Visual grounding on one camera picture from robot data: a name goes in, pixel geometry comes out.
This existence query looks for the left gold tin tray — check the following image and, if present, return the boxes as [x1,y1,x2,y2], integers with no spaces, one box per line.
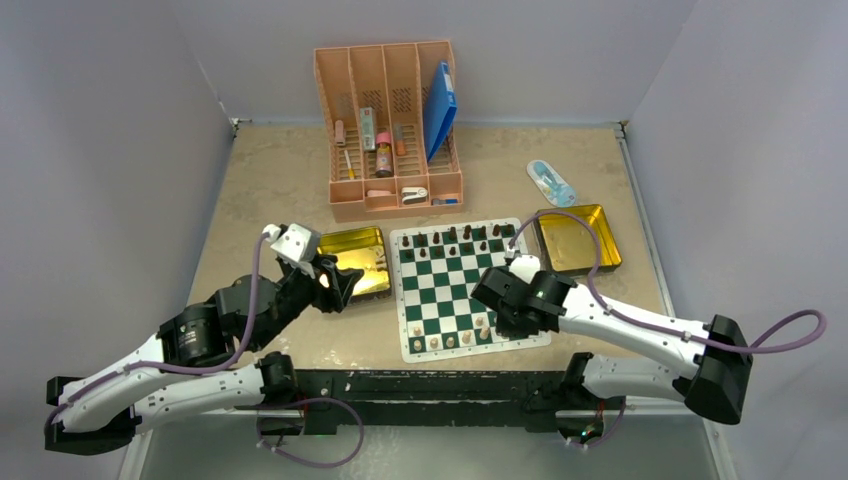
[318,226,392,304]

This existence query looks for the gold tin tray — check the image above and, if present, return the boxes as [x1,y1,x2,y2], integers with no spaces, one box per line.
[532,204,622,277]
[318,226,392,304]

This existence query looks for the purple cable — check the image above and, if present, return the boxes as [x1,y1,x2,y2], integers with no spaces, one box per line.
[506,210,829,357]
[42,228,273,429]

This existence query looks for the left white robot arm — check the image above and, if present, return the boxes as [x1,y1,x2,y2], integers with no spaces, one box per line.
[43,255,364,456]

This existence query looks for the pink desk organizer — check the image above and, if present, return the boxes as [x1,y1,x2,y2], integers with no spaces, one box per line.
[313,40,464,222]

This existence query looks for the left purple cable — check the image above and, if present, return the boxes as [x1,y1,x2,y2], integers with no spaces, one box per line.
[42,228,273,429]

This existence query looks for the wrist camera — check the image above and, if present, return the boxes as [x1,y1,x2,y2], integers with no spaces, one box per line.
[262,223,321,279]
[505,248,542,284]

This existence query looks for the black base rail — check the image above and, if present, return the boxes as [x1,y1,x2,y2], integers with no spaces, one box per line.
[260,369,623,436]

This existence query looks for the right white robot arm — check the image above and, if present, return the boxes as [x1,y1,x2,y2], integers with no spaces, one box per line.
[471,267,753,425]

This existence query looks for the brown bottle pink cap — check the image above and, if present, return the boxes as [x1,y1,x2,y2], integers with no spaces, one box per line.
[375,131,394,178]

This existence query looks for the white green box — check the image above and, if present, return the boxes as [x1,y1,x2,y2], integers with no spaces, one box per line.
[359,106,377,152]

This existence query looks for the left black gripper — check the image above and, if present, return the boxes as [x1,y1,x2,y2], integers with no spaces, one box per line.
[250,252,363,350]

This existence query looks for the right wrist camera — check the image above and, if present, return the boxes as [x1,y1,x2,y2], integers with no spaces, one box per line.
[505,248,542,284]

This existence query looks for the blue white packaged item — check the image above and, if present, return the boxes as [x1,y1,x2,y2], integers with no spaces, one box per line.
[526,159,577,208]

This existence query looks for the white stapler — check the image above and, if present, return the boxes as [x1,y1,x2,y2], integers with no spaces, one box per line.
[400,187,429,205]

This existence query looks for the green white chess board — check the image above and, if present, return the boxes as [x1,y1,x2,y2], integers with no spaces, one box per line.
[389,218,551,364]

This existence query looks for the right gold tin tray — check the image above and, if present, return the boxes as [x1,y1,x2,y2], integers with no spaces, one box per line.
[532,204,622,277]

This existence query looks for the blue folder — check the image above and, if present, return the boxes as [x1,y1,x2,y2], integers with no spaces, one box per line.
[422,61,458,163]

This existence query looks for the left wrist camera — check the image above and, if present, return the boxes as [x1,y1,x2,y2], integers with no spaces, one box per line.
[262,223,321,279]

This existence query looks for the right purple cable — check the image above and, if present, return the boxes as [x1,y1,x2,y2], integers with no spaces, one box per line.
[506,210,829,357]

